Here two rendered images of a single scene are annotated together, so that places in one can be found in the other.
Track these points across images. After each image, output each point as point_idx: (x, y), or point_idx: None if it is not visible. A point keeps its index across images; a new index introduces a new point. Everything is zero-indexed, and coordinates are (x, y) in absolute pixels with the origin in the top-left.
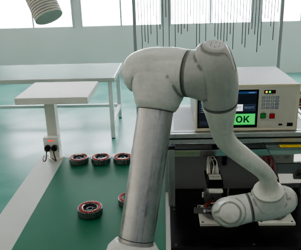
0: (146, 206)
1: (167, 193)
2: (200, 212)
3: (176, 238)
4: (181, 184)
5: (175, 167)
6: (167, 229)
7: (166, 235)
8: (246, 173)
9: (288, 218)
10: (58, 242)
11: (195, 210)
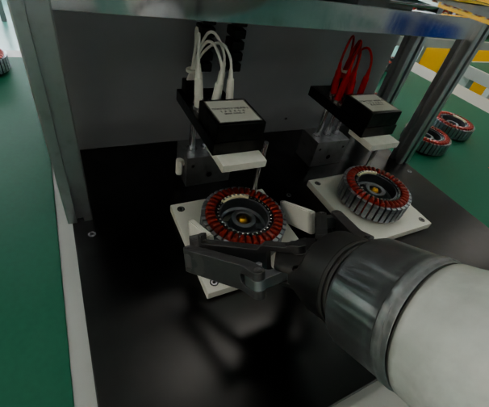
0: None
1: None
2: (228, 281)
3: None
4: (101, 136)
5: (69, 79)
6: (75, 342)
7: (77, 389)
8: (272, 96)
9: (407, 211)
10: None
11: (197, 262)
